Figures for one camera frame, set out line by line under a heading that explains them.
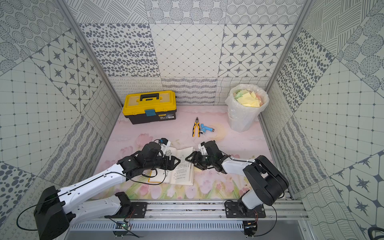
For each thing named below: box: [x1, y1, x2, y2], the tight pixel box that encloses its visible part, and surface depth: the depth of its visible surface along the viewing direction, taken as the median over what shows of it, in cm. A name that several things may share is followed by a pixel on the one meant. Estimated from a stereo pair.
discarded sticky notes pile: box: [233, 89, 263, 108], surface depth 88 cm
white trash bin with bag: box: [225, 84, 270, 133], surface depth 89 cm
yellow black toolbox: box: [122, 90, 177, 125], surface depth 103 cm
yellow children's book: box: [148, 147, 195, 186], surface depth 83 cm
